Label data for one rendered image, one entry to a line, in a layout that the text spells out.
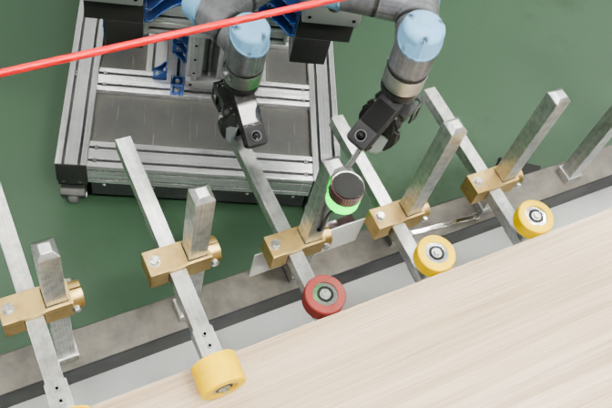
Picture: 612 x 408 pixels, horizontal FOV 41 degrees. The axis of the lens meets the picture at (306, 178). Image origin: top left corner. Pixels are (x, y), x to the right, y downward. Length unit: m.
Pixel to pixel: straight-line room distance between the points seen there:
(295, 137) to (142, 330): 1.07
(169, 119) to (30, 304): 1.24
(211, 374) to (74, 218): 1.33
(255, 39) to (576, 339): 0.84
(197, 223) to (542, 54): 2.30
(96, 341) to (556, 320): 0.90
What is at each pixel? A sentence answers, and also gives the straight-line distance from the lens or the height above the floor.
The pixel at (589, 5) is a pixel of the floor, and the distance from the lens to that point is 3.75.
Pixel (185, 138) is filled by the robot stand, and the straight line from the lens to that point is 2.53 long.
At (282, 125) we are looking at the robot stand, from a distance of 2.59.
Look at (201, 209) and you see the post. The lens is 1.31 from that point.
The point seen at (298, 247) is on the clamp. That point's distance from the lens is 1.62.
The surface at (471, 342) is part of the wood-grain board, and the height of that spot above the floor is 0.90.
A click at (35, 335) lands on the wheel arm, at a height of 0.96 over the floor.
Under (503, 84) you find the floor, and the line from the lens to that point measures 3.25.
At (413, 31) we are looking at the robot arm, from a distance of 1.36.
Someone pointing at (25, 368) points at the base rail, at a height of 0.70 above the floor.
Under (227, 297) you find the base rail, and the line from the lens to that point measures 1.74.
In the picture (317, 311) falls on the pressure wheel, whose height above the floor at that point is 0.90.
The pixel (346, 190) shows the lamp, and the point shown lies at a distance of 1.39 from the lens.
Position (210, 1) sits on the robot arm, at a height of 1.16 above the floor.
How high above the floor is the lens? 2.28
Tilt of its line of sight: 56 degrees down
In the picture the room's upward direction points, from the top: 18 degrees clockwise
